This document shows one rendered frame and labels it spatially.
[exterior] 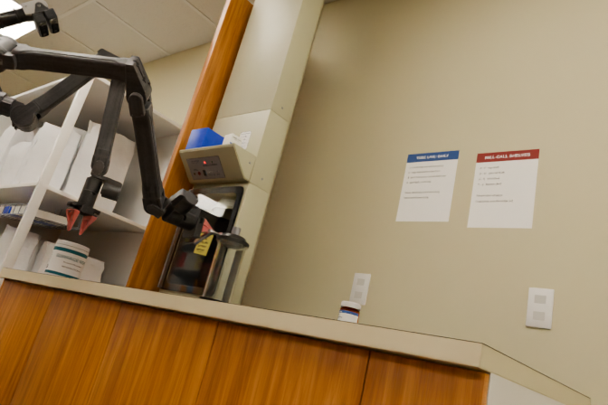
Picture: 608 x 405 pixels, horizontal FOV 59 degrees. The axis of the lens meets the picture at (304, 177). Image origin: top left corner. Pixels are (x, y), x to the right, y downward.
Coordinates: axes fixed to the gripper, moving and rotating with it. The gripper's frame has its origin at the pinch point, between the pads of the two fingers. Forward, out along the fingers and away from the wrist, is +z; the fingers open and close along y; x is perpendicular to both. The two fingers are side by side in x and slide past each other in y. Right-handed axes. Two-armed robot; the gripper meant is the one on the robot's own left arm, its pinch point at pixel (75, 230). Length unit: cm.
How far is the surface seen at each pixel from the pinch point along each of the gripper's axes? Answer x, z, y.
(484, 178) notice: -113, -47, 76
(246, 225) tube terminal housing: -45, -16, 37
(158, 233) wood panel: -8.3, -8.6, 27.5
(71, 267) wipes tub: 20.9, 10.5, 13.5
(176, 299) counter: -66, 18, 2
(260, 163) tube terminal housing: -45, -39, 35
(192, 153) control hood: -21.5, -38.9, 21.8
